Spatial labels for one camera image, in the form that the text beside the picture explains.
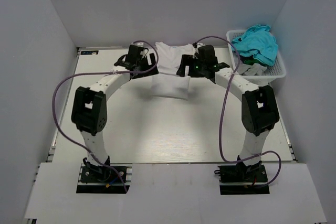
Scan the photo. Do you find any dark label sticker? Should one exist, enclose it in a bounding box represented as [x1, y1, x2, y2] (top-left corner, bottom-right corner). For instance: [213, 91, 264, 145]
[80, 50, 99, 55]

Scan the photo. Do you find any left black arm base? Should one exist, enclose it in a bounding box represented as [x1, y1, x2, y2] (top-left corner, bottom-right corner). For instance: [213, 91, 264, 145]
[76, 164, 132, 194]

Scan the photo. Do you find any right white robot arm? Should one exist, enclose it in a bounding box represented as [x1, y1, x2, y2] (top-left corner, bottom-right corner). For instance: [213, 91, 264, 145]
[176, 45, 279, 182]

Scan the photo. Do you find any grey white cloth in basket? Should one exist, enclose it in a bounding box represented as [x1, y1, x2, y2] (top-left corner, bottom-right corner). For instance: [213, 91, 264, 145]
[237, 61, 268, 76]

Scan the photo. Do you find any white plastic basket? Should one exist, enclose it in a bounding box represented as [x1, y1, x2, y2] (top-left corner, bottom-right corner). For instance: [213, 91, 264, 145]
[226, 29, 287, 86]

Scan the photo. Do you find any cyan t-shirt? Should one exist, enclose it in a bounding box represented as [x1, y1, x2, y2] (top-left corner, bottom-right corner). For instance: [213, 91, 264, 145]
[232, 24, 278, 67]

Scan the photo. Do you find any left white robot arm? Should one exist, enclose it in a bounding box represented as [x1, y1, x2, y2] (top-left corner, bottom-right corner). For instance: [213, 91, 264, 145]
[71, 41, 159, 182]

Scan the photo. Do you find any white t-shirt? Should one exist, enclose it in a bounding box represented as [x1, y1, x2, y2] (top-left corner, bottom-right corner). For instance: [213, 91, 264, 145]
[151, 42, 195, 100]

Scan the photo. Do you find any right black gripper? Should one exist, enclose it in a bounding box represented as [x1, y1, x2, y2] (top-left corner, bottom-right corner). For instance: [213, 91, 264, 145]
[176, 55, 206, 78]

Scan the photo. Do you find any green cloth in basket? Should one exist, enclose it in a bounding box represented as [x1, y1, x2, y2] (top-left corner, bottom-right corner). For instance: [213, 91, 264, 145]
[241, 57, 264, 66]

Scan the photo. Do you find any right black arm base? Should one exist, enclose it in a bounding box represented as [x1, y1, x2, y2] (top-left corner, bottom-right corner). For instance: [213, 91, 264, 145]
[214, 165, 270, 196]

